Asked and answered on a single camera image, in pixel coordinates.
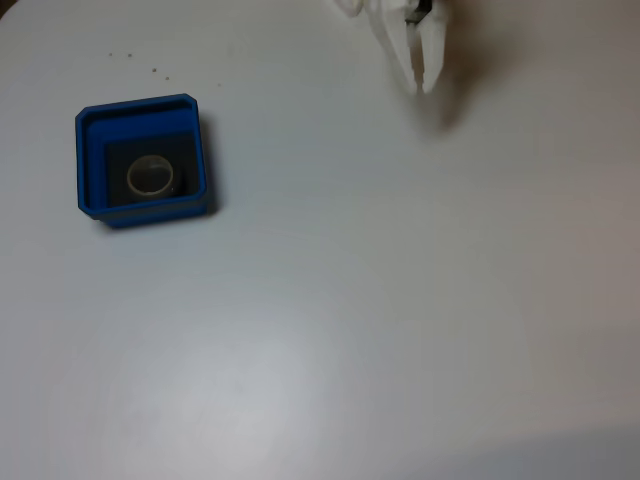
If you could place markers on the black tape roll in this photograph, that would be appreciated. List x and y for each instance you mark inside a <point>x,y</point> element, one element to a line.
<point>131,182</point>

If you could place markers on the blue plastic box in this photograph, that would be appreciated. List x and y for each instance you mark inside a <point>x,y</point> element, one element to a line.
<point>145,216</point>

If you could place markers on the black square pad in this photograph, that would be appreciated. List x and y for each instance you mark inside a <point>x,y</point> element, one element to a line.
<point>115,170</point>

